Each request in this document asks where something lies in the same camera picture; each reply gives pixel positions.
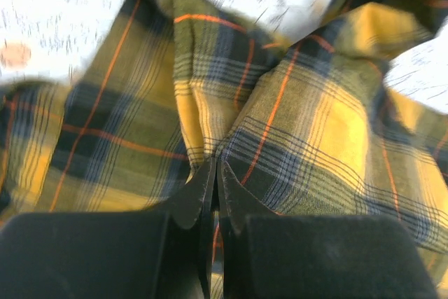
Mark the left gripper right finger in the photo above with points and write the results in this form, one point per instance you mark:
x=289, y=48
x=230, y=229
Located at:
x=267, y=255

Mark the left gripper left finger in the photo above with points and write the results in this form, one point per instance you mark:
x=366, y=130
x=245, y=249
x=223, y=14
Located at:
x=163, y=251

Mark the yellow plaid flannel shirt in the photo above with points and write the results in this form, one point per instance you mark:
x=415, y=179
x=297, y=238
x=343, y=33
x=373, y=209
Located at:
x=309, y=128

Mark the floral table mat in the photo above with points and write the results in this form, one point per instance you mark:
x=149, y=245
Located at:
x=55, y=40

